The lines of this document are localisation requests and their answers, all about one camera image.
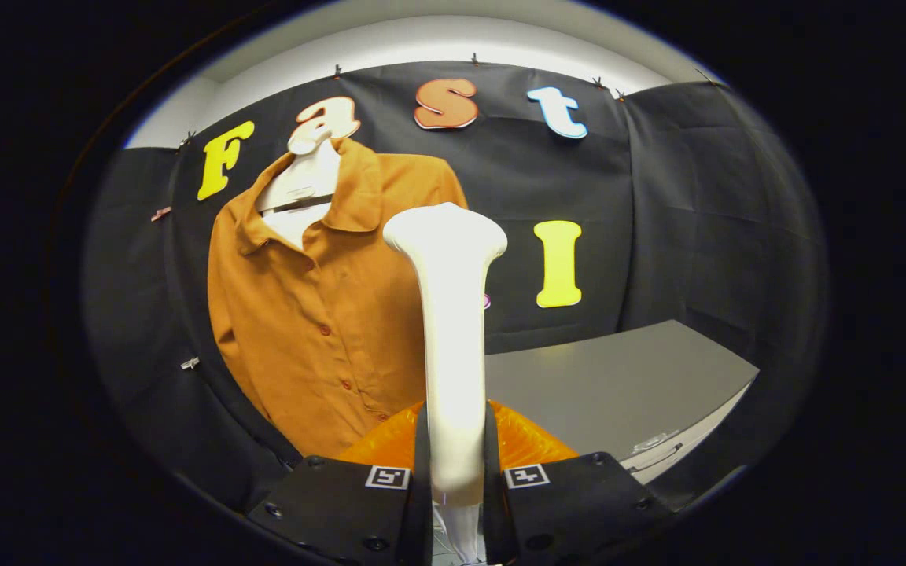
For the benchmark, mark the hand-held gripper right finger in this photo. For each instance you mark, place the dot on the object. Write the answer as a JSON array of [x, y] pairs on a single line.
[[492, 503]]

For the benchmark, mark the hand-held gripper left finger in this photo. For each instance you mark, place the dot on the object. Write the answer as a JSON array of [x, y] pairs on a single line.
[[422, 503]]

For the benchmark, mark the white garment steamer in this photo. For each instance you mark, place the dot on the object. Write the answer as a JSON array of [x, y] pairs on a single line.
[[453, 354]]

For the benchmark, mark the orange button-up shirt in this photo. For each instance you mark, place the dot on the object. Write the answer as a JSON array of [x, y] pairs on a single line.
[[319, 314]]

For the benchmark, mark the grey cabinet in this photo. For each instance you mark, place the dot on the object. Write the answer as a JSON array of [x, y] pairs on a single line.
[[610, 385]]

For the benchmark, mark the white clip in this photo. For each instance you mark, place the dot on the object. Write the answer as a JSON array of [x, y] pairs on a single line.
[[189, 363]]

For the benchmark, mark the white mannequin torso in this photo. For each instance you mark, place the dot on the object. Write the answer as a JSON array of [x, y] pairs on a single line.
[[303, 177]]

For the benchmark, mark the black backdrop cloth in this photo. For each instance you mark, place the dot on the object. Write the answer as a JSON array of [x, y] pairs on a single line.
[[673, 196]]

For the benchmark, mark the pink clip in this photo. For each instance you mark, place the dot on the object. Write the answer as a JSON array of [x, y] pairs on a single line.
[[160, 214]]

